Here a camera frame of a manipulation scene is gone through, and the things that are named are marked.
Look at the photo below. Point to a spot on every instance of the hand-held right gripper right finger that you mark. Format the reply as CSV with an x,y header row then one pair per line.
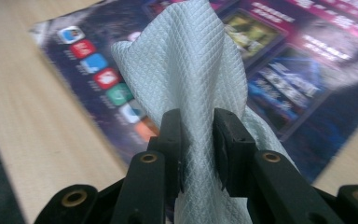
x,y
233,152

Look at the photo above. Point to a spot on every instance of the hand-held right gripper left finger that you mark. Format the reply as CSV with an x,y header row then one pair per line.
x,y
171,149

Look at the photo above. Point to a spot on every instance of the light blue wiping cloth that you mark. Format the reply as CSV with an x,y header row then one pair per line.
x,y
186,68

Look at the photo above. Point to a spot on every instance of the dark illustrated magazine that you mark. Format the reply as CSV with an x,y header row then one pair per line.
x,y
307,93

